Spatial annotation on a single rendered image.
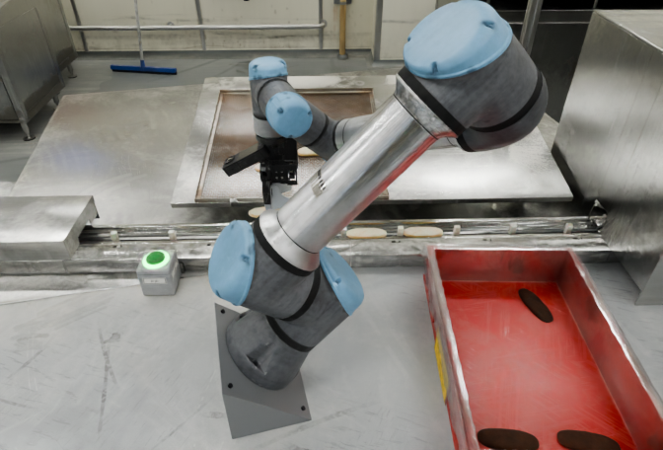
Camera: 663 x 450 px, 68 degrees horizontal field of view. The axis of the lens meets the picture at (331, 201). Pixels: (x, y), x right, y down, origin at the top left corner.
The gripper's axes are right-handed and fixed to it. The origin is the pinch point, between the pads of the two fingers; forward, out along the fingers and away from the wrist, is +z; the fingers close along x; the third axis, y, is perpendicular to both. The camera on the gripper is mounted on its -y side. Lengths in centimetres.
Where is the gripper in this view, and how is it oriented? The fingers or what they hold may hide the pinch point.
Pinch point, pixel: (268, 207)
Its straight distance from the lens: 117.0
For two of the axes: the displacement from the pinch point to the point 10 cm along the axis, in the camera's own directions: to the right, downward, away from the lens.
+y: 10.0, -0.1, 0.2
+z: 0.0, 8.1, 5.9
